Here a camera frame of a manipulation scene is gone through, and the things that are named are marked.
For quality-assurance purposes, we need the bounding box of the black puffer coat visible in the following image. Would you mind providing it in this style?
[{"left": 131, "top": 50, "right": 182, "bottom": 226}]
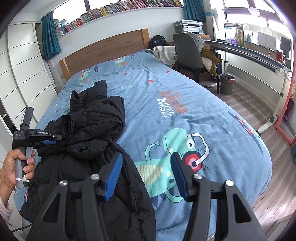
[{"left": 20, "top": 80, "right": 156, "bottom": 240}]

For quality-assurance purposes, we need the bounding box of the left hand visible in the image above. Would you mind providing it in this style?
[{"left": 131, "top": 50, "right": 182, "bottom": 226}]
[{"left": 1, "top": 149, "right": 36, "bottom": 203}]

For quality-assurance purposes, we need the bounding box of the blue dinosaur bed cover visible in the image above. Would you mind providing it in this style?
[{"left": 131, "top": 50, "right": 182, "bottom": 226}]
[{"left": 14, "top": 48, "right": 273, "bottom": 241}]

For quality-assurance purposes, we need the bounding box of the white wardrobe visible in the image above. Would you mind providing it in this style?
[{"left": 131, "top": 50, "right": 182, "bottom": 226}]
[{"left": 0, "top": 22, "right": 58, "bottom": 151}]

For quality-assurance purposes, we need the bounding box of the grey waste bin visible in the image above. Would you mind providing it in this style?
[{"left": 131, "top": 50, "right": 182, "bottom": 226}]
[{"left": 220, "top": 73, "right": 237, "bottom": 95}]

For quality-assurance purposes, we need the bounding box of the teal curtain left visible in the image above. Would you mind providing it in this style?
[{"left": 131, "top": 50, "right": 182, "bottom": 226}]
[{"left": 41, "top": 11, "right": 61, "bottom": 60}]

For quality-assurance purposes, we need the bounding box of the teal curtain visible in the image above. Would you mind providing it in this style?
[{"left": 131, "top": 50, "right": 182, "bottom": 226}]
[
  {"left": 183, "top": 0, "right": 206, "bottom": 22},
  {"left": 41, "top": 11, "right": 61, "bottom": 60}
]

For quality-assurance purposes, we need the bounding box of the cream cloth on bed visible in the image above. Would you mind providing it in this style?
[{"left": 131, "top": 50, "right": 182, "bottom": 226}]
[{"left": 152, "top": 46, "right": 177, "bottom": 67}]

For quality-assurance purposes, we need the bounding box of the brown jacket on chair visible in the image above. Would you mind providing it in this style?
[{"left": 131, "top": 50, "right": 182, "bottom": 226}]
[{"left": 200, "top": 47, "right": 222, "bottom": 76}]

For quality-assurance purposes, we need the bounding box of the grey desk chair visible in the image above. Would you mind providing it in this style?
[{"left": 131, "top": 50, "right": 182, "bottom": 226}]
[{"left": 173, "top": 31, "right": 208, "bottom": 83}]

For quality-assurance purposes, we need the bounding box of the row of books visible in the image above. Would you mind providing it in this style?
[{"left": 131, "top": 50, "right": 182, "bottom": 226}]
[{"left": 53, "top": 1, "right": 183, "bottom": 38}]

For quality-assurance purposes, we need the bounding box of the black backpack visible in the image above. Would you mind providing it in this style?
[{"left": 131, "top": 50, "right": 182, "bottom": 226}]
[{"left": 149, "top": 35, "right": 168, "bottom": 50}]

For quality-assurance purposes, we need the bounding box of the wooden headboard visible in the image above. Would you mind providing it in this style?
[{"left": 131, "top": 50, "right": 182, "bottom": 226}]
[{"left": 59, "top": 28, "right": 150, "bottom": 80}]

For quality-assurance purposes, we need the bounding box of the white printer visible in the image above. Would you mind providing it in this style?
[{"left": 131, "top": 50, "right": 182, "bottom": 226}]
[{"left": 174, "top": 20, "right": 203, "bottom": 34}]

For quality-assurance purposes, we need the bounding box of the long white desk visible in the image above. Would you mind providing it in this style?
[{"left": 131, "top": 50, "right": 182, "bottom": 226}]
[{"left": 204, "top": 40, "right": 291, "bottom": 134}]

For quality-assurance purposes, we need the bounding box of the teal curtain right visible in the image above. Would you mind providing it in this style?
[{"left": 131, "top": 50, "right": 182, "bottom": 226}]
[{"left": 183, "top": 0, "right": 206, "bottom": 22}]

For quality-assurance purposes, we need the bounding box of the computer monitor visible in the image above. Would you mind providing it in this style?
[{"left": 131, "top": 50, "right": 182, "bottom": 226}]
[{"left": 280, "top": 37, "right": 292, "bottom": 58}]

